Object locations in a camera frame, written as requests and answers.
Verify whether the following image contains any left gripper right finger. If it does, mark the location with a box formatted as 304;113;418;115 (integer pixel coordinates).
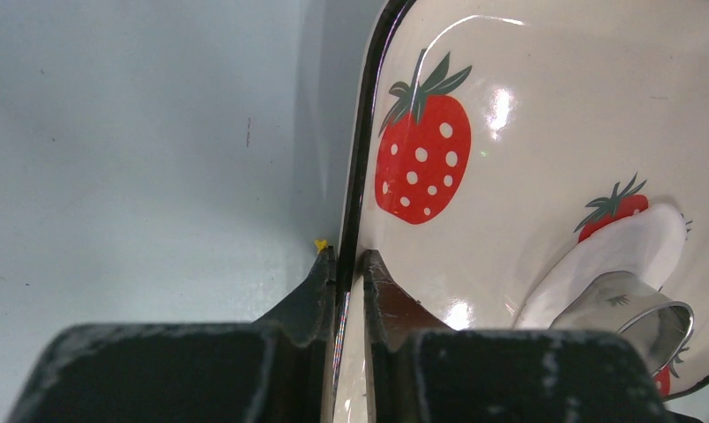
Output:
360;249;687;422

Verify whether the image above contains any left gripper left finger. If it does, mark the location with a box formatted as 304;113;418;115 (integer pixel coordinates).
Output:
9;247;336;422

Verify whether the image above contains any strawberry print tray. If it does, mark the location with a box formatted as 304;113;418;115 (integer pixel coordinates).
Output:
333;1;709;422

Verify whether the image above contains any round metal cutter ring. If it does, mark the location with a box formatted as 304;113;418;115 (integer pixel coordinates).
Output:
549;271;696;378

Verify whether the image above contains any white dough piece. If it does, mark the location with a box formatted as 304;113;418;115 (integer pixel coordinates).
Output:
514;204;687;330

